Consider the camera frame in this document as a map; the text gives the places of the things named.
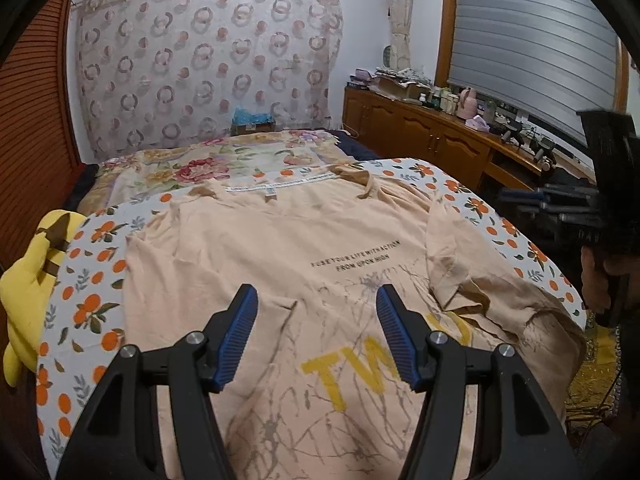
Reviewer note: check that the yellow plush toy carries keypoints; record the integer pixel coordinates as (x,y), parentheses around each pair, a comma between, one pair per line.
(25,290)

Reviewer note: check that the blue topped box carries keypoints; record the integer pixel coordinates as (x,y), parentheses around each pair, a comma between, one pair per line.
(252,120)

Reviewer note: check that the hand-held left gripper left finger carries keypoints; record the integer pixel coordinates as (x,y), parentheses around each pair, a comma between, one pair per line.
(240,335)

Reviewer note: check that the louvered wooden door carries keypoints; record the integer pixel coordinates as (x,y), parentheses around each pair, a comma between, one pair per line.
(35,110)

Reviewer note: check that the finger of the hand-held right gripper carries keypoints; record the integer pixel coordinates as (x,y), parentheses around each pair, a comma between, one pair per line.
(540,210)
(565,191)

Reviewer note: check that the tied lace curtain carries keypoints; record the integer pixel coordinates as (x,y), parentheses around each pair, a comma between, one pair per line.
(402,20)

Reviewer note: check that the yellow patterned cloth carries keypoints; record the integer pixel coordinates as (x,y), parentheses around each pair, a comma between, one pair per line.
(595,365)

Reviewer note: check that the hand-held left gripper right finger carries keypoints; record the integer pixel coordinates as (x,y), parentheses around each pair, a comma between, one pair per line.
(395,340)

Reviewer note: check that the wooden window frame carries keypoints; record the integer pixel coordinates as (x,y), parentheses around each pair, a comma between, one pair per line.
(444,20)

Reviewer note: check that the wooden cabinet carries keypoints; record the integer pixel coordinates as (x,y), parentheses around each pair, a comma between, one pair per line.
(425,135)

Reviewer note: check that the pink tissue box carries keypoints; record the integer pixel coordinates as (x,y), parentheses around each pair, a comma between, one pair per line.
(476,123)

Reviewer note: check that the cardboard box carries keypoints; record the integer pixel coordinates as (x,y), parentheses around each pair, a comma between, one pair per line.
(400,89)

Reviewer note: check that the person's right hand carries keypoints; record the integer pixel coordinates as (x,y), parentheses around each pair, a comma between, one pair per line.
(594,280)

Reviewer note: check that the pink case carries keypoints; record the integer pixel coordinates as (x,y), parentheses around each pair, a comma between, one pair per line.
(362,77)

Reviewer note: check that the orange fruit print cloth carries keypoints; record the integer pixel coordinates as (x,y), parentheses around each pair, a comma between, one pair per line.
(85,280)

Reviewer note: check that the circle patterned sheer curtain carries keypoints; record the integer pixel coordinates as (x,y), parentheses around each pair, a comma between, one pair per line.
(200,50)

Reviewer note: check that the floral blanket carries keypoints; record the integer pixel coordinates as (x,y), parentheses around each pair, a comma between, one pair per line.
(200,165)

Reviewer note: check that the peach printed t-shirt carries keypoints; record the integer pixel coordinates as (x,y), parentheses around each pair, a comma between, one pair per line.
(310,240)

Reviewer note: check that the pink jug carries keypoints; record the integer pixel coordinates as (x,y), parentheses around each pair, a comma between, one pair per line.
(468,102)

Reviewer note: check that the dark blue bedding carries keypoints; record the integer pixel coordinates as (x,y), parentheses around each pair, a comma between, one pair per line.
(355,147)

